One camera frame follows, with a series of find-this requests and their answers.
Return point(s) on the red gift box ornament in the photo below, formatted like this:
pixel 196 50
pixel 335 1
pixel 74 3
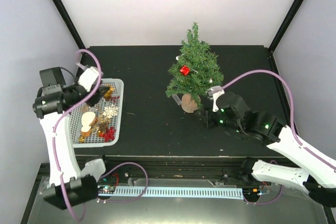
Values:
pixel 184 70

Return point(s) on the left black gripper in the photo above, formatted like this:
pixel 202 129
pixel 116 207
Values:
pixel 96 96

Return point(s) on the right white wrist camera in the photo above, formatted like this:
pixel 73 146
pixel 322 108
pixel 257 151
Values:
pixel 213 94

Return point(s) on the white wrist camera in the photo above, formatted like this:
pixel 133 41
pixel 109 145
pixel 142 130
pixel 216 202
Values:
pixel 89 76
pixel 213 94

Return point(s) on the pine cone ornament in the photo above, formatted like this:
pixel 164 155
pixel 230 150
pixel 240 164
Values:
pixel 103 126

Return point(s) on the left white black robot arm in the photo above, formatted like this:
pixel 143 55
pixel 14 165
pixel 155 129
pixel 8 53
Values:
pixel 69 185

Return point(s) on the gold gift box ornament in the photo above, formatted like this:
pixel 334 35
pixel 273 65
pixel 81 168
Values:
pixel 108 94

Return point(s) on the small green christmas tree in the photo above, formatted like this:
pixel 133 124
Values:
pixel 204 69

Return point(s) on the light blue slotted cable duct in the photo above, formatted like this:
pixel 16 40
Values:
pixel 170 192

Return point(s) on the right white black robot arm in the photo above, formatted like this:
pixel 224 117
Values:
pixel 314 174

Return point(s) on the terracotta tree pot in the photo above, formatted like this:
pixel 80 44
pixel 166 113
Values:
pixel 189 105

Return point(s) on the white plastic basket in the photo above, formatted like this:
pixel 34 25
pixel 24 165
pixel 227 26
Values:
pixel 93 140

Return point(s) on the red snowflake ornament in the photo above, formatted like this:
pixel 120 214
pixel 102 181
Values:
pixel 108 135

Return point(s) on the wooden slice ornament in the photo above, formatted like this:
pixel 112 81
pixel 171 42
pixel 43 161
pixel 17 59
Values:
pixel 87 120

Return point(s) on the white snowflake ornament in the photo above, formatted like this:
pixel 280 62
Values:
pixel 110 111

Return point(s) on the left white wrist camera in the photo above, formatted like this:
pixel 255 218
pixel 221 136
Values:
pixel 89 76

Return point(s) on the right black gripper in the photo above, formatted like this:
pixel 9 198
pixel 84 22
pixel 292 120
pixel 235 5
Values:
pixel 208 123

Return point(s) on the gold star ornament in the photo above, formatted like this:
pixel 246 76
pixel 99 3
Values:
pixel 81 139

